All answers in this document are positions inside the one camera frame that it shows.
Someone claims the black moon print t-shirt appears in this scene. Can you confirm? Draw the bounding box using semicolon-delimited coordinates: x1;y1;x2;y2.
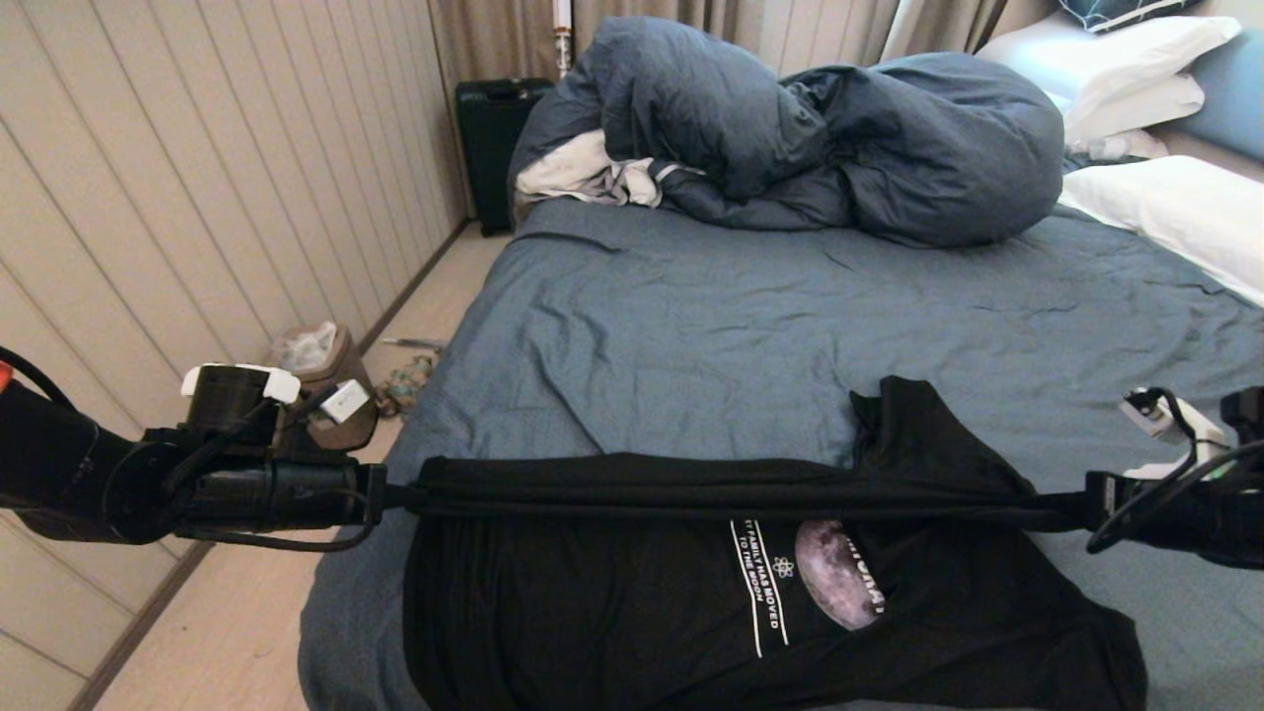
403;375;1148;711

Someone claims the multicoloured rag mop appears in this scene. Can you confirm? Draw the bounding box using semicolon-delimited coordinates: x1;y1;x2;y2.
375;338;445;421

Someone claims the beige trash bin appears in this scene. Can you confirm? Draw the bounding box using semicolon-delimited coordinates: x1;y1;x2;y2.
267;324;380;455

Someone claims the clear plastic bin bag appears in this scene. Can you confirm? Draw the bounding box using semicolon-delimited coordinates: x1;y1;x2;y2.
273;321;339;371

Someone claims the long white pillow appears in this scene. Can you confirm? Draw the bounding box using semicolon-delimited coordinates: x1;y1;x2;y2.
1057;156;1264;309

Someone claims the blue bed sheet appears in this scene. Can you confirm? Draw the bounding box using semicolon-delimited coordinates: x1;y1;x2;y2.
296;197;1264;711

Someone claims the black suitcase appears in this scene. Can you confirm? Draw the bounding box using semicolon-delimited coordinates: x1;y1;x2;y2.
454;79;554;238

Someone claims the white crumpled cloth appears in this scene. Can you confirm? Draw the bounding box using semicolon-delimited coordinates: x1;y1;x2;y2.
515;128;707;210

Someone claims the flat white pillow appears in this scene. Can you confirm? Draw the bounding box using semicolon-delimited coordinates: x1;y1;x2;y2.
1062;74;1206;149

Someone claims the light blue headboard cushion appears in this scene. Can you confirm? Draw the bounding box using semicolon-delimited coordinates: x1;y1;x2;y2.
1175;30;1264;164

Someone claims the dark blue duvet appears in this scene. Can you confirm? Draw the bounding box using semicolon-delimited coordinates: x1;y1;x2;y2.
509;15;1067;250

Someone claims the beige curtain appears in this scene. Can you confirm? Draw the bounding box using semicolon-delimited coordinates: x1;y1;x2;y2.
430;0;1008;95

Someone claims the large white pillow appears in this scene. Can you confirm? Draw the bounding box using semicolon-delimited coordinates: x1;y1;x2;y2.
973;18;1243;119

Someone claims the dark patterned cushion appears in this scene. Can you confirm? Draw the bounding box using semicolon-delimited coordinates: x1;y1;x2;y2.
1052;0;1201;36

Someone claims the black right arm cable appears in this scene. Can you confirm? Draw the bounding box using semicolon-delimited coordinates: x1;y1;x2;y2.
1086;387;1264;556

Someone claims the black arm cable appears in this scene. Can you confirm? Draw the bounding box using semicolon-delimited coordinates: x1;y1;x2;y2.
1086;387;1264;556
173;489;381;552

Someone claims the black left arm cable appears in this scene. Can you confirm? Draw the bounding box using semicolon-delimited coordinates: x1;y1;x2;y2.
173;489;381;552

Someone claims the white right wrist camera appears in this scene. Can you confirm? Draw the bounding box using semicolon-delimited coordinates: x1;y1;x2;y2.
1121;390;1230;483

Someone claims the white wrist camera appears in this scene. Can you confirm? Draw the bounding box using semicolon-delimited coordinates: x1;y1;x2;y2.
318;380;371;426
1121;390;1230;483

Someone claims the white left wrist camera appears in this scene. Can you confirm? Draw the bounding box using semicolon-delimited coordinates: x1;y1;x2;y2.
318;380;371;426

